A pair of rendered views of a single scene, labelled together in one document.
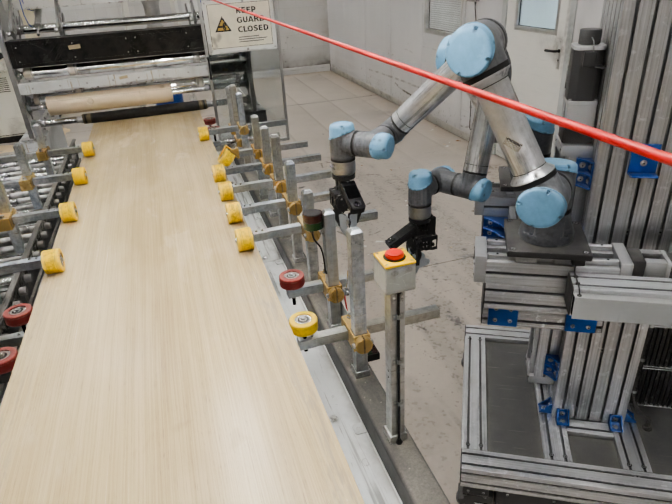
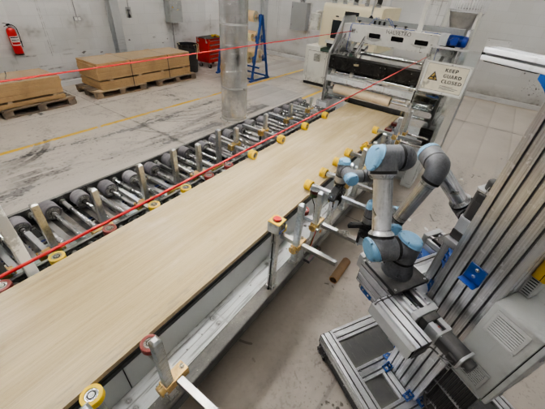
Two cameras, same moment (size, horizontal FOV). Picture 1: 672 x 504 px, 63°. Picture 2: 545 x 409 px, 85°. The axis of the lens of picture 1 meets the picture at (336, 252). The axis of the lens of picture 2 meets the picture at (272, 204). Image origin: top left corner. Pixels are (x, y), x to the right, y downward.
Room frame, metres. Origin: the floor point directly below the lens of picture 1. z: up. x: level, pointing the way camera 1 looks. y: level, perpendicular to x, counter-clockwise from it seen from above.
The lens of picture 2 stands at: (0.22, -0.96, 2.16)
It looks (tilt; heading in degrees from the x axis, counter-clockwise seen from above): 36 degrees down; 48
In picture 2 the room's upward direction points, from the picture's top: 5 degrees clockwise
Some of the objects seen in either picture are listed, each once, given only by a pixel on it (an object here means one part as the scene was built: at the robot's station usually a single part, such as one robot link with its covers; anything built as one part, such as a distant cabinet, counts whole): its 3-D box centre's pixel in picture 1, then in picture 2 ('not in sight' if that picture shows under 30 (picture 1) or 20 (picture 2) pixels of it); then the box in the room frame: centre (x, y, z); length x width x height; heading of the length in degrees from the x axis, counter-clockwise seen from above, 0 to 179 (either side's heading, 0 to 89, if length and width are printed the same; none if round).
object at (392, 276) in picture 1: (394, 272); (276, 225); (1.01, -0.12, 1.18); 0.07 x 0.07 x 0.08; 16
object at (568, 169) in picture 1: (552, 182); (405, 247); (1.41, -0.61, 1.21); 0.13 x 0.12 x 0.14; 150
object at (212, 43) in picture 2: not in sight; (210, 51); (5.07, 7.91, 0.41); 0.76 x 0.48 x 0.81; 22
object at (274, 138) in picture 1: (280, 189); (358, 174); (2.22, 0.22, 0.93); 0.03 x 0.03 x 0.48; 16
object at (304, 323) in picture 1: (304, 334); not in sight; (1.26, 0.10, 0.85); 0.08 x 0.08 x 0.11
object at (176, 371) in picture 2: not in sight; (172, 379); (0.32, -0.32, 0.81); 0.13 x 0.06 x 0.05; 16
